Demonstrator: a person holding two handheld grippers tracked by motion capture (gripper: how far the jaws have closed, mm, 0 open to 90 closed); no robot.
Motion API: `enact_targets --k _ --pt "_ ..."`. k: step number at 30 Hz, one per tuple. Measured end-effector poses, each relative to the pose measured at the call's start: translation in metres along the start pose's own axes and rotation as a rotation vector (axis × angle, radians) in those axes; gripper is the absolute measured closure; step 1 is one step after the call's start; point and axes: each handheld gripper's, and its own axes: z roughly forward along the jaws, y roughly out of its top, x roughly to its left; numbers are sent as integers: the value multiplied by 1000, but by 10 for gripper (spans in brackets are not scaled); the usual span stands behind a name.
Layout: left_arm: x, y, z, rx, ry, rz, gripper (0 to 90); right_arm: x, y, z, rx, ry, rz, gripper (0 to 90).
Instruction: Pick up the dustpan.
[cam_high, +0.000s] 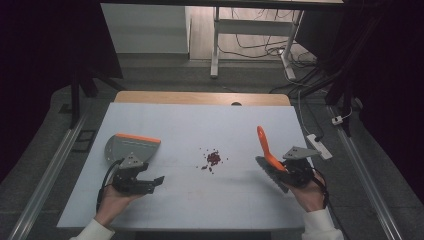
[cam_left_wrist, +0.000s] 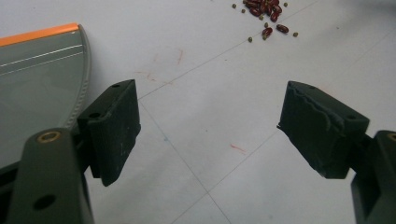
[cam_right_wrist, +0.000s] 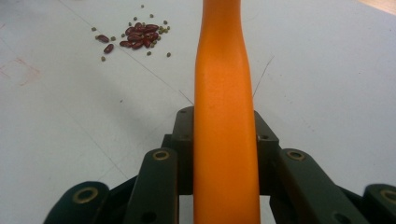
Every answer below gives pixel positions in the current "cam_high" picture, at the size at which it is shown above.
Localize dark curtain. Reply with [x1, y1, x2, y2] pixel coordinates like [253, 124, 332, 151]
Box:
[0, 0, 124, 183]
[295, 0, 424, 203]

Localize person's left hand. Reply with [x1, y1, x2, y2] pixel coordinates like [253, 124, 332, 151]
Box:
[94, 184, 143, 228]

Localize wooden table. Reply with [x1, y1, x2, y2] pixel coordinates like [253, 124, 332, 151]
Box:
[113, 90, 292, 107]

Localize white power strip cable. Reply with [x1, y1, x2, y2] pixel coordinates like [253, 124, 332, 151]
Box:
[297, 89, 313, 137]

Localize black floor cables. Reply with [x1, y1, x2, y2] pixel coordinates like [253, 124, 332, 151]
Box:
[218, 8, 318, 69]

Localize white cabinet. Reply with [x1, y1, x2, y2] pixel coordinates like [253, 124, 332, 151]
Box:
[100, 3, 192, 55]

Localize white desk frame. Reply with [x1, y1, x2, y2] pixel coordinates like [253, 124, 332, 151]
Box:
[209, 5, 305, 81]

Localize white table mat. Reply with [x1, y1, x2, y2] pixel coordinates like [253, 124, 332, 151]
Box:
[56, 101, 335, 232]

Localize black metal stand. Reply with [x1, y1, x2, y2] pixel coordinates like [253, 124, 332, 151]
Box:
[289, 64, 355, 138]
[67, 64, 128, 130]

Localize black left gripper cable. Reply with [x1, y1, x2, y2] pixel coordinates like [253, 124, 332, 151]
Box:
[95, 159, 124, 213]

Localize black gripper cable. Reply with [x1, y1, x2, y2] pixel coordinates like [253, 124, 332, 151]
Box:
[95, 159, 124, 213]
[312, 167, 332, 210]

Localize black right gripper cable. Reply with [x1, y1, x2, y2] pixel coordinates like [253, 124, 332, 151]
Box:
[312, 167, 332, 210]

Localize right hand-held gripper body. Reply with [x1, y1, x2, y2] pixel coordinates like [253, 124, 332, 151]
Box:
[281, 145, 323, 188]

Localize grey dustpan with orange edge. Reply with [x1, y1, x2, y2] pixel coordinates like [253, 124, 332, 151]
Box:
[104, 133, 162, 168]

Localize white power strip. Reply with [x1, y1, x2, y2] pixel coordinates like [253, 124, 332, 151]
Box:
[305, 133, 334, 161]

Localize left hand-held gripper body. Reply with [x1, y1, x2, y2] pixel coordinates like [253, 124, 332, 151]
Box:
[111, 154, 156, 195]

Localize grey brush with orange handle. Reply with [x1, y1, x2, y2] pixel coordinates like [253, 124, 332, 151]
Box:
[255, 125, 290, 194]

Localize person's right hand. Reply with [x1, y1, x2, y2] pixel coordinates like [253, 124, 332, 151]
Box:
[285, 173, 330, 213]

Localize aluminium floor rail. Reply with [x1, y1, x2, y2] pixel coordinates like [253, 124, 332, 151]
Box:
[7, 111, 90, 240]
[327, 105, 404, 240]

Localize pile of red beans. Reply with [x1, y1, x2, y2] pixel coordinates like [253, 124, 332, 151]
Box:
[199, 148, 230, 174]

